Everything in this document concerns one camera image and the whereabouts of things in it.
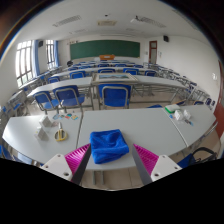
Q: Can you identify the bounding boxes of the green and white box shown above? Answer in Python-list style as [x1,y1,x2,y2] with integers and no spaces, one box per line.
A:
[164,103,182,114]

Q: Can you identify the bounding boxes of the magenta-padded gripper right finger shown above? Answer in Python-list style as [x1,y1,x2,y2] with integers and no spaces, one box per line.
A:
[131,143,183,187]

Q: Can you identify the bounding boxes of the blue towel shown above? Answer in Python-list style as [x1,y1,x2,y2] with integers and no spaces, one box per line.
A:
[89,128,131,165]

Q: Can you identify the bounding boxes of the red-brown door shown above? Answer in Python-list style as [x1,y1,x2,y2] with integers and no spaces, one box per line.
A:
[213,59,224,138]

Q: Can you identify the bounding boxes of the yellow-handled scissors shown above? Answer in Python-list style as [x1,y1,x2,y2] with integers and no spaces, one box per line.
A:
[54,121,69,142]

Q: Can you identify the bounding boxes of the narrow window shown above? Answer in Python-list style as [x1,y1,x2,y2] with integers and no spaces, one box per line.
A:
[44,39,56,70]

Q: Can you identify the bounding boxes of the brown wooden door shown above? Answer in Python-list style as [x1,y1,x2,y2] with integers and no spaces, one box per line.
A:
[148,40,158,65]

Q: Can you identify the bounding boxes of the ceiling air conditioner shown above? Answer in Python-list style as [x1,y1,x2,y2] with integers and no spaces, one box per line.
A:
[97,19,118,27]

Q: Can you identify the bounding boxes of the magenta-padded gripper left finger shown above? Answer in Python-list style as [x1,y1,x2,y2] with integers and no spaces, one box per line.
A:
[40,143,93,186]

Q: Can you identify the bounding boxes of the orange lectern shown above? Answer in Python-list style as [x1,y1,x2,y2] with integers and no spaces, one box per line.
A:
[98,54,116,62]

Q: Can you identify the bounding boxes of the blue curtain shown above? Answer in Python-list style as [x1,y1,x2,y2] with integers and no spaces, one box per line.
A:
[53,40,61,68]
[31,39,41,77]

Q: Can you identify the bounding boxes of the large window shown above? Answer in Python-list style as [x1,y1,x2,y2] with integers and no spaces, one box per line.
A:
[14,39,34,88]

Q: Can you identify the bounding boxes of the grey classroom desks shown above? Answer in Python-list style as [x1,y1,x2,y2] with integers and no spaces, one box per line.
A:
[6,59,211,111]

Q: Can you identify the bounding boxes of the ceiling light fixture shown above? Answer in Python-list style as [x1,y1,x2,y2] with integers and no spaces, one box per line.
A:
[129,14,168,29]

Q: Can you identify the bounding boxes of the ceiling vent grille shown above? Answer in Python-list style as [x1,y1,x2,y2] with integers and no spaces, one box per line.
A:
[52,14,83,28]

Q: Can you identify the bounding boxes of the green chalkboard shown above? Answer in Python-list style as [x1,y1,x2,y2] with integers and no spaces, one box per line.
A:
[69,39,141,61]

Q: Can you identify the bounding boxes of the white paper boxes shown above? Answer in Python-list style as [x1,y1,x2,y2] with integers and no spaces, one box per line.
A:
[173,109,193,122]

